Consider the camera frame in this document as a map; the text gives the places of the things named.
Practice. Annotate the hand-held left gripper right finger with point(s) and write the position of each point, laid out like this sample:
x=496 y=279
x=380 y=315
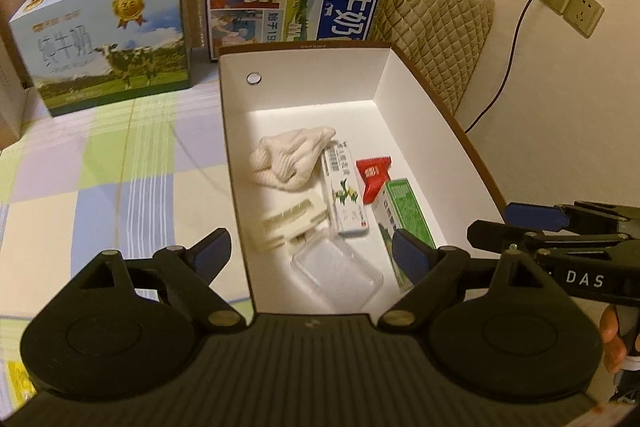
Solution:
x=412 y=257

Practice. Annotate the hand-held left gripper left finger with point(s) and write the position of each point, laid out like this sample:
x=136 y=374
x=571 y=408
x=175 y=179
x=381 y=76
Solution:
x=210 y=253

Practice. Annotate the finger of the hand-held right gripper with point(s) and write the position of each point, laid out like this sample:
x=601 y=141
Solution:
x=500 y=232
x=535 y=217

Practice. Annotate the green white spray box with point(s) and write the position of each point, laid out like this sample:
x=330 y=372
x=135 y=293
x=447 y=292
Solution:
x=407 y=212

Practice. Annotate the white plastic clip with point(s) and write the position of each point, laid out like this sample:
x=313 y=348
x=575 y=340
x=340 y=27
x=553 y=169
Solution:
x=280 y=222

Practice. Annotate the clear plastic case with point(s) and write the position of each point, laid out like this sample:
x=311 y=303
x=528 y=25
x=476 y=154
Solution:
x=335 y=272

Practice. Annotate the long white medicine box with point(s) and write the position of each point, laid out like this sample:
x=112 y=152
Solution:
x=345 y=202

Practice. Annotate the red packet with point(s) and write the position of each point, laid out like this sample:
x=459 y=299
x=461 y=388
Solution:
x=372 y=179

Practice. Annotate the white knit cloth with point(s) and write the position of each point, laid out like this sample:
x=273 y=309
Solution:
x=285 y=157

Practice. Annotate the brown storage box white inside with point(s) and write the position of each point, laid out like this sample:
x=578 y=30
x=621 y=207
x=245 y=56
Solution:
x=300 y=77

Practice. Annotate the yellow packet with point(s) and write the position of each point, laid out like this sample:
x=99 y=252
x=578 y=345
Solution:
x=22 y=382

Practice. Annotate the person's right hand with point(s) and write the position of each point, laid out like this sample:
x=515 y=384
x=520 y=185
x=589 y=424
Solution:
x=612 y=337

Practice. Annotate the checkered tablecloth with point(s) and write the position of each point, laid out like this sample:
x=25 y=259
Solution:
x=125 y=167

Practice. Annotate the beige quilted chair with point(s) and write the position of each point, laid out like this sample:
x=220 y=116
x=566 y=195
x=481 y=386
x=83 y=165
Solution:
x=435 y=22

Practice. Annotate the light blue cow milk carton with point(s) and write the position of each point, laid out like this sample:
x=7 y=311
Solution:
x=100 y=57

